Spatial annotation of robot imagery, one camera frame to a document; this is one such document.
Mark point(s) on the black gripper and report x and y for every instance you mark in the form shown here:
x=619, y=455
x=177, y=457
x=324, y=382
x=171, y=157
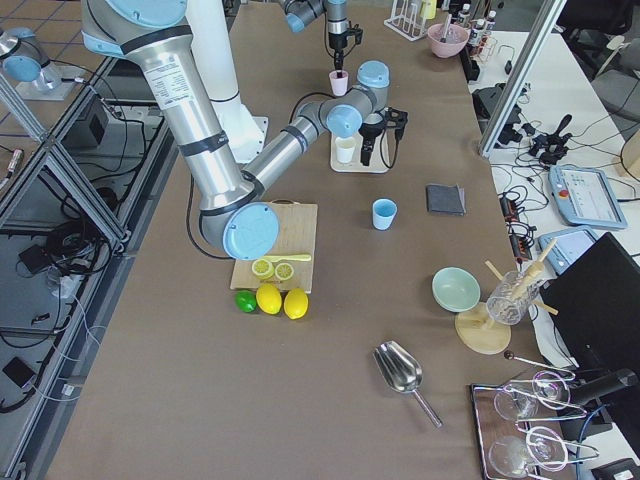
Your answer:
x=369, y=132
x=337, y=38

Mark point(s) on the cream plastic cup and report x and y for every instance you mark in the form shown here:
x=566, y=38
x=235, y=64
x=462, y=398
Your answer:
x=345, y=148

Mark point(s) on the pink plastic cup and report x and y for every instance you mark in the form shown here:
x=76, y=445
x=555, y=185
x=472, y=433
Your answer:
x=339, y=82

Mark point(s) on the blue plastic cup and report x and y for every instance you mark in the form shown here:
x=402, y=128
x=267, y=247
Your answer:
x=384, y=211

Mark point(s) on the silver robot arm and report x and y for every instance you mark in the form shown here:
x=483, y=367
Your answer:
x=183, y=51
x=300, y=14

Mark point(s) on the cream rabbit tray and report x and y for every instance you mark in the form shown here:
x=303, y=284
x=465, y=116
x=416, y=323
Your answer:
x=380, y=159

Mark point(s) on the black mirror tray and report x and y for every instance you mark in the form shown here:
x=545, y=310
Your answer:
x=519, y=428

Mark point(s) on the grey folded cloth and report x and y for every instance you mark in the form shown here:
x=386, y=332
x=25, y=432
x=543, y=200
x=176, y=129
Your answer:
x=445, y=199

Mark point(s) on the yellow cup on rack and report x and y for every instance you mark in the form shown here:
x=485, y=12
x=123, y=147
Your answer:
x=428, y=9

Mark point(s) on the wooden cutting board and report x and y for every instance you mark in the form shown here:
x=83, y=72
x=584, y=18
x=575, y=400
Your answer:
x=298, y=222

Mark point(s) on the metal tongs in bowl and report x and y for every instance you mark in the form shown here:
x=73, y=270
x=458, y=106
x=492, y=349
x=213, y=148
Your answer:
x=444, y=28

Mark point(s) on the pink bowl with ice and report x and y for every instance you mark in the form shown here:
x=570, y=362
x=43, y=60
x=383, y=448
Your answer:
x=456, y=39

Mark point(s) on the yellow plastic knife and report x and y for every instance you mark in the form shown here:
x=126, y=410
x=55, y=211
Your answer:
x=304, y=257

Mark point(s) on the lemon half slice lower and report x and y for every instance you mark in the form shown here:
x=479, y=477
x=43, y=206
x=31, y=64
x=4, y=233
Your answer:
x=284, y=271

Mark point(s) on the lemon half slice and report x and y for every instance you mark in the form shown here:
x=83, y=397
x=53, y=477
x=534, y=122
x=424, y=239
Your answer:
x=262, y=269
x=284, y=271

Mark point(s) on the lemon half slice upper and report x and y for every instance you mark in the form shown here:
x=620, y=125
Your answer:
x=262, y=269

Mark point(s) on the green plastic bowl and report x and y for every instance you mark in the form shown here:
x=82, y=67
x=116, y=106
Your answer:
x=455, y=289

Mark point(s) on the whole lemon outer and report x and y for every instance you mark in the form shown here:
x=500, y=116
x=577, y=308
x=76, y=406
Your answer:
x=296, y=304

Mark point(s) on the whole lemon near lime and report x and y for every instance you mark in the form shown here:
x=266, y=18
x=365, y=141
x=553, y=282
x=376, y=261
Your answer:
x=269, y=299

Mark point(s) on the green lime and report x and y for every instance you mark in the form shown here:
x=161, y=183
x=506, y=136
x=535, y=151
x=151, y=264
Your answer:
x=246, y=301

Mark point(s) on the clear textured glass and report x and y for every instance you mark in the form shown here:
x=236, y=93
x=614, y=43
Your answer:
x=511, y=299

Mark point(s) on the wooden cup stand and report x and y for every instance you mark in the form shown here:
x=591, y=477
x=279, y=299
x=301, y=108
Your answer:
x=482, y=334

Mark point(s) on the blue teach pendant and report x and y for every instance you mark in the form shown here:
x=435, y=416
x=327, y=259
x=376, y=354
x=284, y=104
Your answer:
x=585, y=197
x=571, y=243

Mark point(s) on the metal ice scoop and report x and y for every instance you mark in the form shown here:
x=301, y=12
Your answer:
x=403, y=373

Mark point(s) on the black laptop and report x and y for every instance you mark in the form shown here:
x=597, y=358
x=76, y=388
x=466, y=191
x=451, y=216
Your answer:
x=597, y=299

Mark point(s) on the wine glass upper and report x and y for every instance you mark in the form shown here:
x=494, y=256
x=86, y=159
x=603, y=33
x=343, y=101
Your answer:
x=544, y=397

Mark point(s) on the wine glass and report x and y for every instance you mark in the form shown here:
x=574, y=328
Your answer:
x=540, y=450
x=544, y=397

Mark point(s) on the wine glass lower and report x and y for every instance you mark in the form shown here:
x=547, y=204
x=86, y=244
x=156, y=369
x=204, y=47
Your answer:
x=540, y=450

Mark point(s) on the white wire rack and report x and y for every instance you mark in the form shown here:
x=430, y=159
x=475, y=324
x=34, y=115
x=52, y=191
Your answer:
x=405, y=19

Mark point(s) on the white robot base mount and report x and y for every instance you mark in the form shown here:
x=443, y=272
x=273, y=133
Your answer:
x=214, y=61

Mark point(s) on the aluminium frame post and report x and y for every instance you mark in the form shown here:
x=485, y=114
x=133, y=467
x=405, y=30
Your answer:
x=542, y=27

